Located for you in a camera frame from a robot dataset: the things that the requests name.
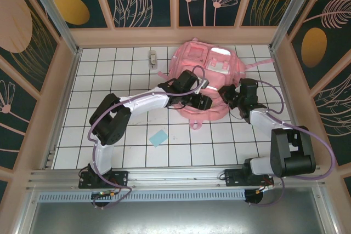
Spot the light blue paper card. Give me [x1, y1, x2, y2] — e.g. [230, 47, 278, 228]
[149, 129, 169, 148]

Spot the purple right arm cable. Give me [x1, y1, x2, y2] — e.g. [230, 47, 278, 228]
[248, 80, 336, 207]

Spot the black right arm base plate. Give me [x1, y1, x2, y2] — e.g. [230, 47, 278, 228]
[224, 168, 275, 187]

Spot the long aluminium mounting rail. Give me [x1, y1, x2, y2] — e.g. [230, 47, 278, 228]
[26, 165, 327, 191]

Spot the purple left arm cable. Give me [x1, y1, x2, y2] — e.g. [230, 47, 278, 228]
[87, 65, 207, 210]

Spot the small clear plastic box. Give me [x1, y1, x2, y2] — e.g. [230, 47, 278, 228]
[148, 49, 159, 71]

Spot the pink student backpack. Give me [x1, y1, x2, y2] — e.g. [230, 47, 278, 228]
[156, 37, 275, 130]

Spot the grey slotted cable duct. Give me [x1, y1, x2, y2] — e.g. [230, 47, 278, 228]
[38, 190, 246, 202]

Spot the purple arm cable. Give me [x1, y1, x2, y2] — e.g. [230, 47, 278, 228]
[248, 80, 336, 207]
[87, 65, 207, 210]

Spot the grey metal sheet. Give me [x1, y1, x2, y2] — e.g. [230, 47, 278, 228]
[16, 187, 338, 234]

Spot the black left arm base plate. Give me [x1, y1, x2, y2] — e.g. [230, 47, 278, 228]
[78, 170, 129, 190]

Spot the aluminium corner post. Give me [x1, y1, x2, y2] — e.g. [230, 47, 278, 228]
[23, 0, 82, 55]
[270, 0, 320, 51]

